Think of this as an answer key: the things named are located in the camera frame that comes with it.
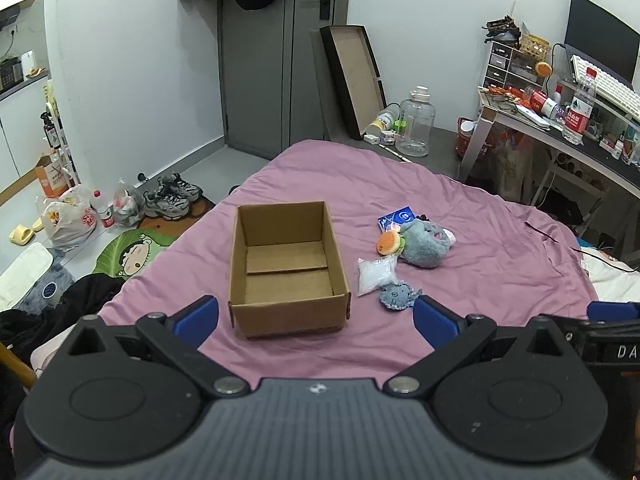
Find red can on desk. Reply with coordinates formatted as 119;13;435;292
527;89;558;118

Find yellow slippers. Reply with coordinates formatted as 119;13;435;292
9;218;43;247

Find brown cardboard box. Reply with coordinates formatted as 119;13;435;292
228;202;352;339

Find small drawer organizer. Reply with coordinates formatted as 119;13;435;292
480;41;544;90

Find small blue-grey octopus plush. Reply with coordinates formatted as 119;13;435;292
378;282;422;312

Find burger plush toy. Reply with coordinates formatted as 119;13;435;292
376;230;406;257

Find white desk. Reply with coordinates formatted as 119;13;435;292
457;89;639;198

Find black clothing on floor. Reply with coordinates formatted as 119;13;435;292
0;273;125;362

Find orange cardboard box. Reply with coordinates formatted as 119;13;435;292
35;152;70;198

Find white plastic shopping bag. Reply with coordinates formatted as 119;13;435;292
36;184;96;252

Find grey door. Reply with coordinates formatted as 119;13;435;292
218;0;348;159

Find black framed cardboard tray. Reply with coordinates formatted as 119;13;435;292
320;25;387;140

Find water bottle on floor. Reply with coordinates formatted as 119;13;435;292
91;190;115;229

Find yellow white container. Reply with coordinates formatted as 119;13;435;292
364;103;400;136

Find large clear plastic jug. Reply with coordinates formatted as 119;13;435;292
395;86;436;158

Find pink bed sheet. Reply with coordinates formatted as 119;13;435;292
30;138;600;390

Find grey pink plush toy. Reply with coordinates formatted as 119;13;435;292
400;219;456;269

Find wicker basket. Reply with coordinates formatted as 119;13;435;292
520;34;550;62

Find white keyboard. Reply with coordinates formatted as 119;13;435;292
570;54;640;120

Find clear bag white filling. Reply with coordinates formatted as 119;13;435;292
358;255;399;296

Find black computer monitor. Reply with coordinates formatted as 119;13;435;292
564;0;639;88

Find clear bag of trash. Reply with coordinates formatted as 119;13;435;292
113;179;144;228

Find blue tissue pack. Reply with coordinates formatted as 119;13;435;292
378;206;416;233

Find black cable on bed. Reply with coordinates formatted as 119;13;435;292
523;221;640;274

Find water bottle on desk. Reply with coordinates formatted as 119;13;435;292
562;66;598;145

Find grey sneakers pair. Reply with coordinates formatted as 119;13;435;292
143;172;203;221

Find green cartoon floor mat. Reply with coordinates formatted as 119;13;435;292
93;229;177;281

